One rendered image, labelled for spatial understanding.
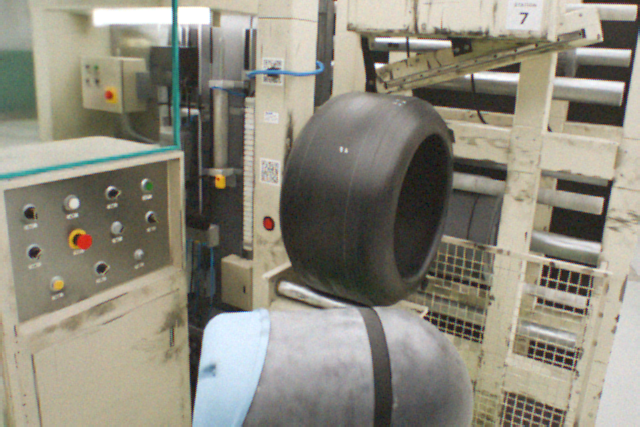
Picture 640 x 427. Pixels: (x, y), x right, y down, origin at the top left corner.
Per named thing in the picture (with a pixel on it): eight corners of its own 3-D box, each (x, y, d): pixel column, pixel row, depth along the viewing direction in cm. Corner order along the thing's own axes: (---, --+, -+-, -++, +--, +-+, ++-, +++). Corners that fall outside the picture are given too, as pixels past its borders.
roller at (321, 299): (274, 295, 153) (274, 281, 152) (283, 290, 157) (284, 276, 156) (382, 331, 137) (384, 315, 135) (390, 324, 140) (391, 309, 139)
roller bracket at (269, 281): (260, 306, 152) (260, 274, 150) (331, 264, 186) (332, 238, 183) (269, 309, 151) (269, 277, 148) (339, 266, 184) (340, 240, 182)
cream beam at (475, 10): (344, 32, 163) (346, -18, 159) (379, 36, 184) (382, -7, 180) (548, 40, 133) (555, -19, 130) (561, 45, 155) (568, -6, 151)
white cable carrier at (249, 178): (243, 248, 168) (244, 97, 156) (253, 244, 172) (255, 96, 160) (254, 251, 166) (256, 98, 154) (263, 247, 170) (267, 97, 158)
